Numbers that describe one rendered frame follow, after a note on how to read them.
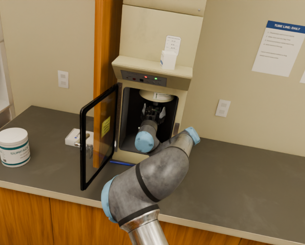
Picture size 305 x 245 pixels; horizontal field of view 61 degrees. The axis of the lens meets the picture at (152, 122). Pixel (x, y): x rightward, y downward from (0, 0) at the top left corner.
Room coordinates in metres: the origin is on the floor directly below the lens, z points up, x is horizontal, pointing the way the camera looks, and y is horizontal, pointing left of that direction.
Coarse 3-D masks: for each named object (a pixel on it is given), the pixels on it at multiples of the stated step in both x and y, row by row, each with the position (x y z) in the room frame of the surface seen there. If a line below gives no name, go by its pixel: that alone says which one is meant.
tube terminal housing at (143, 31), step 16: (128, 16) 1.09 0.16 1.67; (144, 16) 1.09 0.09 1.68; (160, 16) 1.09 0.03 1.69; (176, 16) 1.08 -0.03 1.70; (192, 16) 1.08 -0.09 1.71; (128, 32) 1.09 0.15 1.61; (144, 32) 1.09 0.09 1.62; (160, 32) 1.08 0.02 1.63; (176, 32) 1.08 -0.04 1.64; (192, 32) 1.08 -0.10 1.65; (128, 48) 1.09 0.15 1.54; (144, 48) 1.09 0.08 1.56; (160, 48) 1.08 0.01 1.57; (192, 48) 1.08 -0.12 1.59; (176, 64) 1.08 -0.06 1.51; (192, 64) 1.07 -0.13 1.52; (176, 112) 1.10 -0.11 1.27; (128, 160) 1.09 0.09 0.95
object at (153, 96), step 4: (140, 92) 1.16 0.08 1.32; (144, 92) 1.13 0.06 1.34; (148, 92) 1.12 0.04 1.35; (152, 92) 1.11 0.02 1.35; (156, 92) 1.11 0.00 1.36; (144, 96) 1.12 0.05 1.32; (148, 96) 1.11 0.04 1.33; (152, 96) 1.11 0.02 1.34; (156, 96) 1.10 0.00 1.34; (160, 96) 1.11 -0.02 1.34; (164, 96) 1.11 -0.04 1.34; (168, 96) 1.13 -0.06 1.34; (172, 96) 1.15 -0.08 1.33; (152, 100) 1.10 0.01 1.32; (156, 100) 1.10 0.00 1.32; (160, 100) 1.10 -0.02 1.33; (164, 100) 1.11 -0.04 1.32; (168, 100) 1.12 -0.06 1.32
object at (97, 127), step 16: (112, 96) 1.02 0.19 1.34; (80, 112) 0.79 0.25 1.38; (96, 112) 0.89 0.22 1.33; (112, 112) 1.03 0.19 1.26; (80, 128) 0.78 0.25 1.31; (96, 128) 0.89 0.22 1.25; (112, 128) 1.04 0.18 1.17; (80, 144) 0.78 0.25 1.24; (96, 144) 0.89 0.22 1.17; (80, 160) 0.78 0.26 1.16; (96, 160) 0.90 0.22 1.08; (80, 176) 0.78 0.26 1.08
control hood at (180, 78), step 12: (120, 60) 1.02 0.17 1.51; (132, 60) 1.05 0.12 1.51; (144, 60) 1.07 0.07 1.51; (120, 72) 1.02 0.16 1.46; (144, 72) 0.98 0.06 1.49; (156, 72) 0.97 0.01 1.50; (168, 72) 0.97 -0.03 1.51; (180, 72) 0.98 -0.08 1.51; (192, 72) 1.01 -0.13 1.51; (168, 84) 1.03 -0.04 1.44; (180, 84) 1.01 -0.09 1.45
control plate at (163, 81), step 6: (126, 72) 1.01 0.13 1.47; (132, 72) 1.00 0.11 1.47; (126, 78) 1.05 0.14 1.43; (132, 78) 1.04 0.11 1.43; (138, 78) 1.03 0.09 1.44; (144, 78) 1.02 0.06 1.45; (150, 78) 1.01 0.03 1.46; (162, 78) 0.99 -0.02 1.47; (156, 84) 1.04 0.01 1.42; (162, 84) 1.03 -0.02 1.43
